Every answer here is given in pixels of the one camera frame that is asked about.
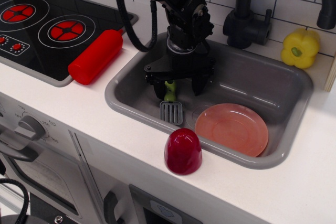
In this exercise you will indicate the grey oven knob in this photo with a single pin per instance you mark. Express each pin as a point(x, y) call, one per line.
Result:
point(30, 128)

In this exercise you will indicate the grey sink basin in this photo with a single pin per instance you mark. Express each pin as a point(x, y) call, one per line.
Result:
point(278, 93)

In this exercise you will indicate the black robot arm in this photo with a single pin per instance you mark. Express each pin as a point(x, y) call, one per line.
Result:
point(186, 52)

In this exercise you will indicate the red ketchup bottle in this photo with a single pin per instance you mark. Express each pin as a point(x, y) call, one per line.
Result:
point(96, 56)

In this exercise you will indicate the black cabinet handle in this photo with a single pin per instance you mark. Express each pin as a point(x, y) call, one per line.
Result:
point(109, 204)

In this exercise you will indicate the dark red cup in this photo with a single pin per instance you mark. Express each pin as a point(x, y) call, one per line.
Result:
point(183, 152)

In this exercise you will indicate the black toy stove top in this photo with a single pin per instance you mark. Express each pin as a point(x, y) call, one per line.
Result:
point(42, 37)

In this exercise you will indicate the pink plate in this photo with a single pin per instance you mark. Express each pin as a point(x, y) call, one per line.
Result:
point(234, 126)

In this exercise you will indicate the grey oven door handle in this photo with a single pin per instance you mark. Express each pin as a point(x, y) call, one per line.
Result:
point(28, 153)

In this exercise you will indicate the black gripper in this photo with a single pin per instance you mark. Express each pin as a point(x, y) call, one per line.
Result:
point(173, 66)

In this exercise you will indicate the black faucet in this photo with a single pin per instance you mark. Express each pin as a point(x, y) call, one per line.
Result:
point(242, 29)

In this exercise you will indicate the yellow bell pepper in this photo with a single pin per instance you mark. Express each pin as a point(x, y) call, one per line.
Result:
point(300, 48)

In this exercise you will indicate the green handled grey spatula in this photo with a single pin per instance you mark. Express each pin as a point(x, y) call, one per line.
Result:
point(170, 109)

